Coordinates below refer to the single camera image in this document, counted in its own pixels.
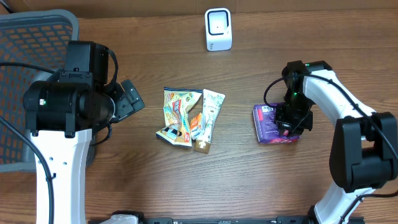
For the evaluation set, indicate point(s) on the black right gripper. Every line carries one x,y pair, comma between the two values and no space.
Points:
286,124

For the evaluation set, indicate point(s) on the yellow snack packet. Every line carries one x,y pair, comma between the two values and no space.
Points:
177,104

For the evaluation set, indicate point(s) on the red purple pad packet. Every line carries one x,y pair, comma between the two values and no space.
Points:
266,130

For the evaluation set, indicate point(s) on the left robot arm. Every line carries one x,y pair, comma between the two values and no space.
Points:
63,114

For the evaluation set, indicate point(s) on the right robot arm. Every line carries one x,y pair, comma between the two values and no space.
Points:
363,156

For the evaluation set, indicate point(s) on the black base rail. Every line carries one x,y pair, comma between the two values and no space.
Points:
278,220

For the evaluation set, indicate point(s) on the orange tissue packet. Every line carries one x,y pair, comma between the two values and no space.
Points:
197,126

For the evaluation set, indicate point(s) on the grey plastic shopping basket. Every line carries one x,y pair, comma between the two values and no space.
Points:
30,43

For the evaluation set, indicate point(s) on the white gold cream tube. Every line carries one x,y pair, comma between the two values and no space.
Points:
212,103

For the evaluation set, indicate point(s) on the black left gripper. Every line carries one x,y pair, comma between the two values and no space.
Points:
126,106

